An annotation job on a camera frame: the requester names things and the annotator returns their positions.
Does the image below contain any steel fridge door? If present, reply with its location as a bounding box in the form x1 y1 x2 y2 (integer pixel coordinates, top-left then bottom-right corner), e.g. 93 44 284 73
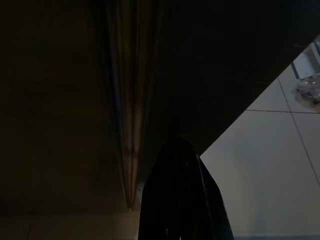
104 0 320 213

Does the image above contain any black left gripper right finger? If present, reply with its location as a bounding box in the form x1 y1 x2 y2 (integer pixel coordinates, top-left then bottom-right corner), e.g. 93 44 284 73
178 138 235 240

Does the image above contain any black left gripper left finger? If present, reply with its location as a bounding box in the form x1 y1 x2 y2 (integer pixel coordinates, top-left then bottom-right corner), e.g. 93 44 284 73
138 138 181 240

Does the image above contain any crumpled clear plastic bag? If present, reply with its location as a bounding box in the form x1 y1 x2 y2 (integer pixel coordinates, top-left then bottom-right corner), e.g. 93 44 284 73
293 74 320 111

